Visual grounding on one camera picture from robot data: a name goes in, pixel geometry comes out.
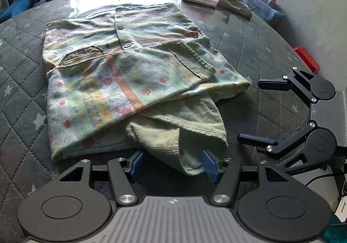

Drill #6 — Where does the colourful patterned child's shirt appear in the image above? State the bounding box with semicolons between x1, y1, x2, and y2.
42;3;250;176

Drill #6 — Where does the translucent storage box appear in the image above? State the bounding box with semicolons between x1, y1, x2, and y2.
243;0;285;27

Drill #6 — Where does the cream crumpled garment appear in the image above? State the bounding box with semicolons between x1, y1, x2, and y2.
218;0;252;19

